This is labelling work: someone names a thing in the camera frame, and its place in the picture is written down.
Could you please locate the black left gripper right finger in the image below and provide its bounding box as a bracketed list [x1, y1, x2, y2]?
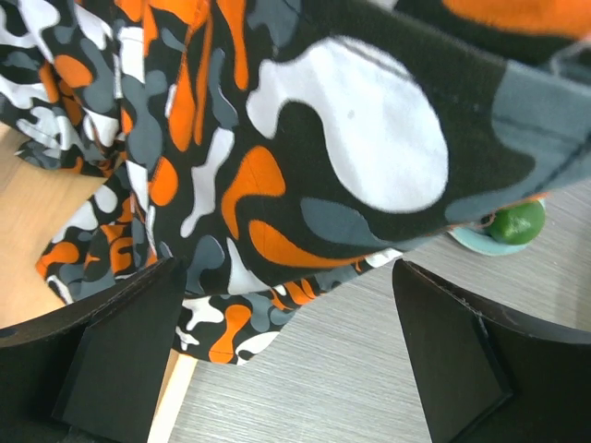
[392, 259, 590, 443]

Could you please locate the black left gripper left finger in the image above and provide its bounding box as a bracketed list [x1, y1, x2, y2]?
[1, 258, 186, 442]

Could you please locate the light blue plate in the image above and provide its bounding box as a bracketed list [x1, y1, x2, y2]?
[445, 197, 548, 257]

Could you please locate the green lime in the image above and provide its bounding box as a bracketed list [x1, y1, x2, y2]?
[487, 200, 546, 245]

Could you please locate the orange camouflage cloth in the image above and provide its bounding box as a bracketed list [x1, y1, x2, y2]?
[1, 1, 590, 365]

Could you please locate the wooden clothes rack frame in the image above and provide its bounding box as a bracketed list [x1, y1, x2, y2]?
[0, 123, 200, 443]

